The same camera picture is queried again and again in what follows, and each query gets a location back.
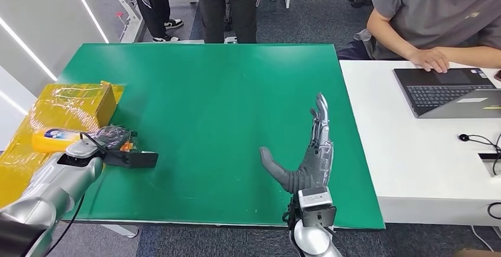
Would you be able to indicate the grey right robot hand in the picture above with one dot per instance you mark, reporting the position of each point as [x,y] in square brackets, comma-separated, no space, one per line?
[313,169]

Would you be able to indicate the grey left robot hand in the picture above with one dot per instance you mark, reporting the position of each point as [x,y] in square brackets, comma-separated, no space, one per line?
[113,137]

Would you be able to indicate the orange bottle with clear cap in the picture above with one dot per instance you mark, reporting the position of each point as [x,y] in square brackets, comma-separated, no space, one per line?
[43,143]

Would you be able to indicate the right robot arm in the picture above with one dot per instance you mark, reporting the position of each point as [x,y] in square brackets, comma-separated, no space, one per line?
[313,243]

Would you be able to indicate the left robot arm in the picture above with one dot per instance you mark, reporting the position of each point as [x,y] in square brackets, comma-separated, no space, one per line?
[58,184]

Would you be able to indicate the yellow taped cardboard box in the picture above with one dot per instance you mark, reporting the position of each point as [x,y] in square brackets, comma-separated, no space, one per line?
[55,106]

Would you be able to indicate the white table leg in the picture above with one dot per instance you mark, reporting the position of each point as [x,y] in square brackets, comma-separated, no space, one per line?
[125,231]

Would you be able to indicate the white desk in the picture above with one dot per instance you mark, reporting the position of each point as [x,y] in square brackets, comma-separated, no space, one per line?
[422,161]

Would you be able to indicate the person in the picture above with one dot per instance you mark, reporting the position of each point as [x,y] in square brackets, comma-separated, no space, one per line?
[227,8]
[430,8]
[150,1]

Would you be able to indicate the dark grey laptop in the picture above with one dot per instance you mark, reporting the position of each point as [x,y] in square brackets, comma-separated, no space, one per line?
[442,92]

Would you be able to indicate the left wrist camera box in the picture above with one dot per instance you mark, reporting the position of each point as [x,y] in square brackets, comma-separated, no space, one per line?
[133,159]

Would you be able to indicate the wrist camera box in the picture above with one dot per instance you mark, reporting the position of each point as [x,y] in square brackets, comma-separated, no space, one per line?
[315,204]
[133,159]

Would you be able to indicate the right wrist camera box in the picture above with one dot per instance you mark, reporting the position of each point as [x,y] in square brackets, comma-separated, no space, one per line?
[315,204]

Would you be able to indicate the white metal frame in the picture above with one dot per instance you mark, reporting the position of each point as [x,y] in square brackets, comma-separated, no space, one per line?
[131,24]

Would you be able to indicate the white wall light strip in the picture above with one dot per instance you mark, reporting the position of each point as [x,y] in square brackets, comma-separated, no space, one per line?
[87,8]
[27,49]

